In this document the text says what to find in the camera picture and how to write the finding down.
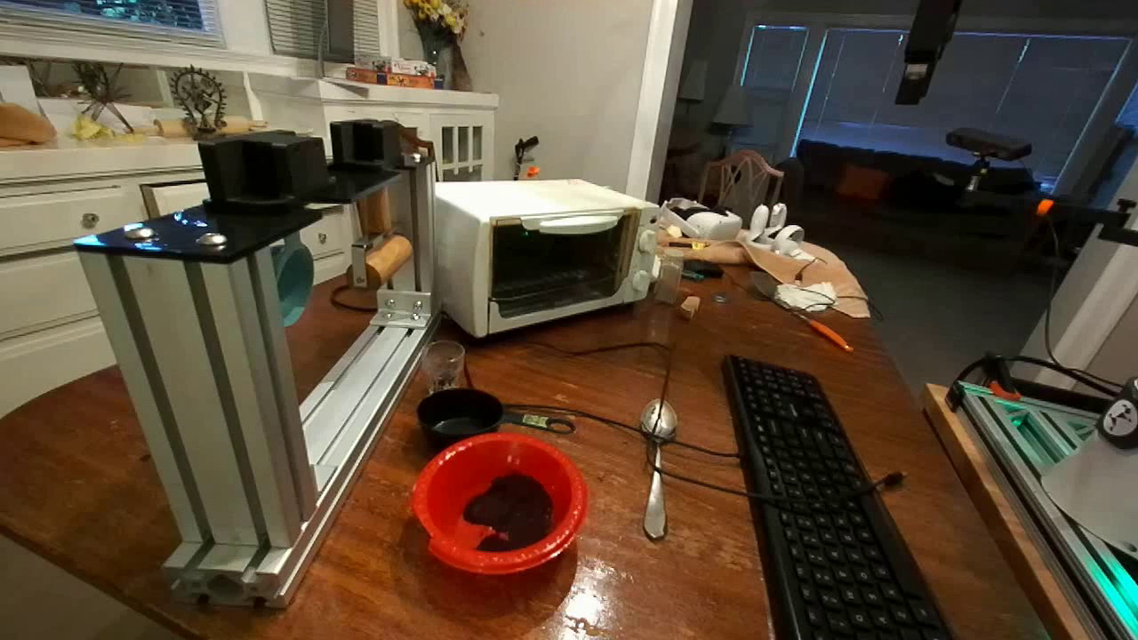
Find yellow flowers in vase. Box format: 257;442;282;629
407;0;465;87

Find red plastic bowl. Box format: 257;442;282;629
411;432;590;574

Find blue scooper with black block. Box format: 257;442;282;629
200;130;329;327

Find white toaster oven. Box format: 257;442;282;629
434;177;658;336

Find beige towel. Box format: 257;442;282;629
743;240;873;318

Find wooden tool with black block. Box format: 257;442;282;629
331;117;410;289

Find wooden board with green rail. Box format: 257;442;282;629
925;380;1138;640

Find white sideboard cabinet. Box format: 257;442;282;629
0;75;497;414

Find black measuring cup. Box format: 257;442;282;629
417;387;570;446

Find small clear glass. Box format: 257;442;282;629
419;336;465;390

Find aluminium extrusion rack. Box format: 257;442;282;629
78;155;434;609

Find white crumpled cloth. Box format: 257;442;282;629
775;282;837;314

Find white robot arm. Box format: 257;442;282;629
898;0;964;106

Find white VR controller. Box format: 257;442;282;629
748;202;805;252

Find wooden dining chair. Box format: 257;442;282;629
698;150;787;217

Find metal ladle spoon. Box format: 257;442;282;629
640;401;679;540

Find white VR headset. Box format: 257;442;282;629
660;196;743;240

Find black computer keyboard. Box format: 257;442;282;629
722;354;951;640

